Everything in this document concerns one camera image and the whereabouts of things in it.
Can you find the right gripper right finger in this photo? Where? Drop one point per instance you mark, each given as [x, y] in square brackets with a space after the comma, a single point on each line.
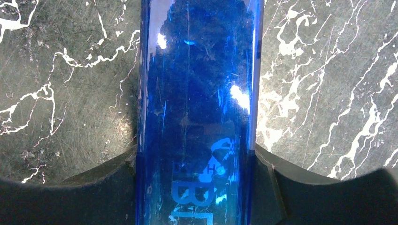
[286, 194]

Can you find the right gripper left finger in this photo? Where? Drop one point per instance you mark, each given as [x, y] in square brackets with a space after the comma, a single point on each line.
[103, 195]

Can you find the blue glass bottle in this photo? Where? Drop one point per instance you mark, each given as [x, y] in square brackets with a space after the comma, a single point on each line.
[199, 86]

